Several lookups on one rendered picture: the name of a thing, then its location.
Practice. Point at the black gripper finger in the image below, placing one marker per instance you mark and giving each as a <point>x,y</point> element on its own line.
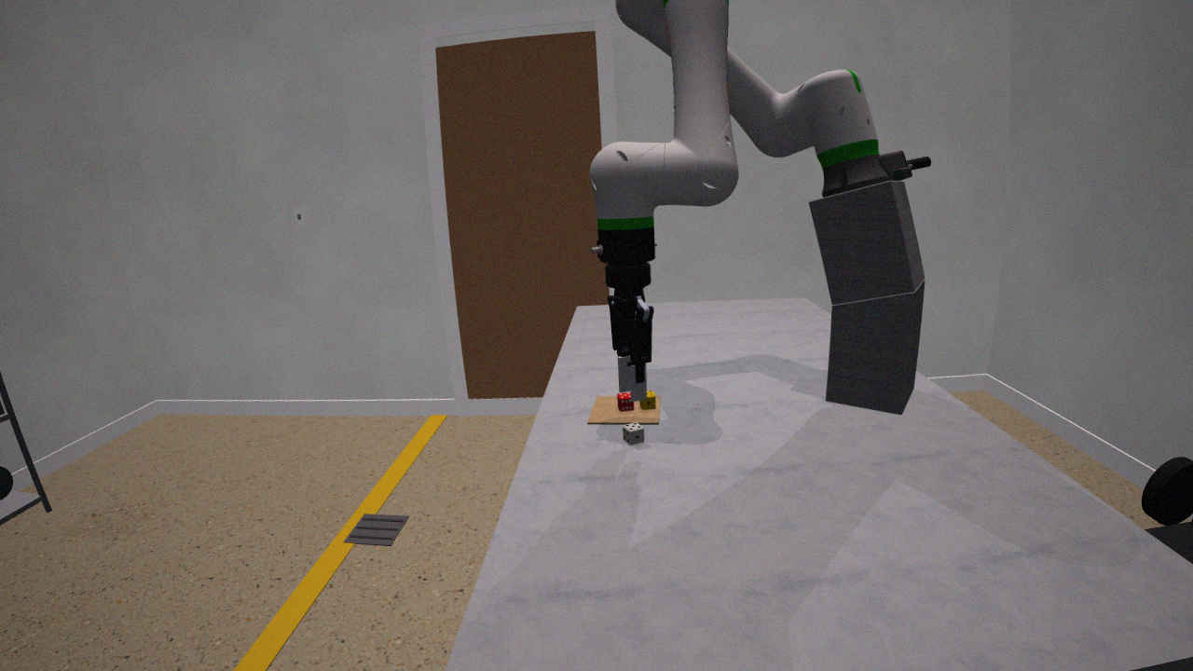
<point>639,338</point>
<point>620,342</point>

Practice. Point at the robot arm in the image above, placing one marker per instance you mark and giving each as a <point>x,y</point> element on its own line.
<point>699,167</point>

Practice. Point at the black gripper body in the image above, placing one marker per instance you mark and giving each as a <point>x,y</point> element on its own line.
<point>633,280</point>

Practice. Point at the white die with black pips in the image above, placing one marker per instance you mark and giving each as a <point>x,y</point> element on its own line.
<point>633,433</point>

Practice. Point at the tan mat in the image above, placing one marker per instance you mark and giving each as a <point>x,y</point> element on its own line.
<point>606,412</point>

